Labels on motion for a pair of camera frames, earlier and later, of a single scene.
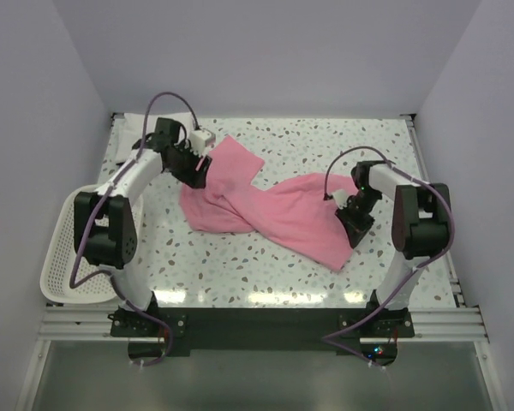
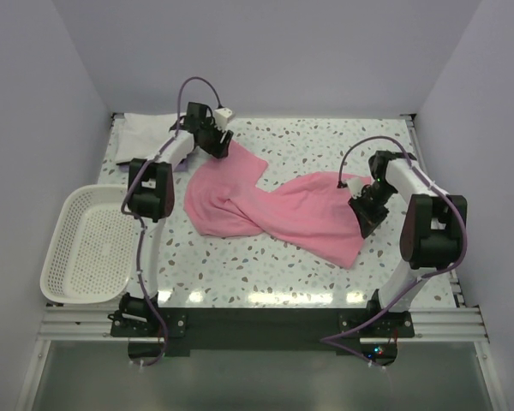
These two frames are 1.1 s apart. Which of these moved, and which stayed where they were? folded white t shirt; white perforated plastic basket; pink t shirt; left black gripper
Moved: left black gripper
Stayed: folded white t shirt; pink t shirt; white perforated plastic basket
